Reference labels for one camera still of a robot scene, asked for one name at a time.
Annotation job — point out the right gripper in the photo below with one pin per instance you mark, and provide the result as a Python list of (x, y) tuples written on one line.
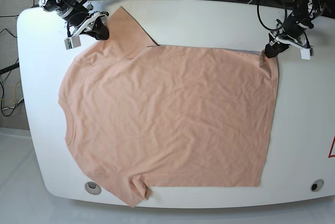
[(93, 25)]

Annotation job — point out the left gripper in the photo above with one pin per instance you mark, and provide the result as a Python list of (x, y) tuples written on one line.
[(289, 33)]

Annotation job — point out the peach pink T-shirt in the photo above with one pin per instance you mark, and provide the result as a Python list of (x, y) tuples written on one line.
[(139, 115)]

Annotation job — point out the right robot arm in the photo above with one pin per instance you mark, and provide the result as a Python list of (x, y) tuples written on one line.
[(78, 18)]

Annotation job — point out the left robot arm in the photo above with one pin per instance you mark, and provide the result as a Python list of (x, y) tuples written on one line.
[(304, 12)]

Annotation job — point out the red triangle warning sticker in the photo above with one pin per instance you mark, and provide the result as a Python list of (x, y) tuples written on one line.
[(331, 152)]

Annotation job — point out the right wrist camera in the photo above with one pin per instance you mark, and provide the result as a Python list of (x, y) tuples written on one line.
[(72, 42)]

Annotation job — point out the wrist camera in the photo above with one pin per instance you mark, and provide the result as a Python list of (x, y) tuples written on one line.
[(72, 42), (306, 53)]

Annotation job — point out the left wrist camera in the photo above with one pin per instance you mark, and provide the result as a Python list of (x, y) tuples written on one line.
[(306, 53)]

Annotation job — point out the right table cable grommet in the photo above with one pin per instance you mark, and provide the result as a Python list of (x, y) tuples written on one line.
[(317, 185)]

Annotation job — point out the table cable grommet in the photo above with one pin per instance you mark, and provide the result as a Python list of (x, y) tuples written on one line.
[(317, 185), (92, 188)]

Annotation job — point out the left table cable grommet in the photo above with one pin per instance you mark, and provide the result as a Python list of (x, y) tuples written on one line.
[(92, 188)]

